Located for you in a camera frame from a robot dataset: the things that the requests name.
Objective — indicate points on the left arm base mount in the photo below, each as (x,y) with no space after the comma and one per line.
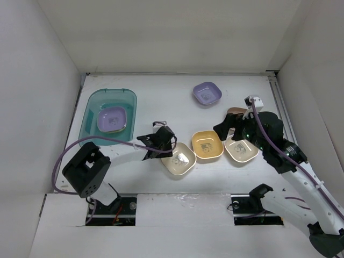
(122,212)

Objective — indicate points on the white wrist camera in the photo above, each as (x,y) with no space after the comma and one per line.
(157,125)
(254,100)

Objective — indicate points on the brown plate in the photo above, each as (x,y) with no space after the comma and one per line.
(237,111)

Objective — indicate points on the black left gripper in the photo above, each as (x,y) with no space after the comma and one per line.
(163,155)

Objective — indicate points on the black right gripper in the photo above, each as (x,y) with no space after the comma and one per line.
(222,129)

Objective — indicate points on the aluminium rail right edge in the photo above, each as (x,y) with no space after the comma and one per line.
(281,108)

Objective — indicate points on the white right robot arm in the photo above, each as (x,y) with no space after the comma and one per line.
(323,223)

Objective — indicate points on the teal plastic bin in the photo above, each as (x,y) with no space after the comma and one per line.
(106,98)

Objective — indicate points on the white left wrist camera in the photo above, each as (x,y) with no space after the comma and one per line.
(157,125)

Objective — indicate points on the purple plate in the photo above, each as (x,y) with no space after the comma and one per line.
(112,119)
(207,93)

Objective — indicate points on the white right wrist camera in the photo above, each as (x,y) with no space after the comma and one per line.
(254,100)

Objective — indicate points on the beige plate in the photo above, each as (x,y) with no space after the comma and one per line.
(182,160)
(240,151)

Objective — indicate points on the yellow plate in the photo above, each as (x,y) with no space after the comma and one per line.
(207,146)

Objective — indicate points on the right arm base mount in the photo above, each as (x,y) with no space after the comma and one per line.
(246,213)

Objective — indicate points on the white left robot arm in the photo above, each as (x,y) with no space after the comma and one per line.
(86,170)

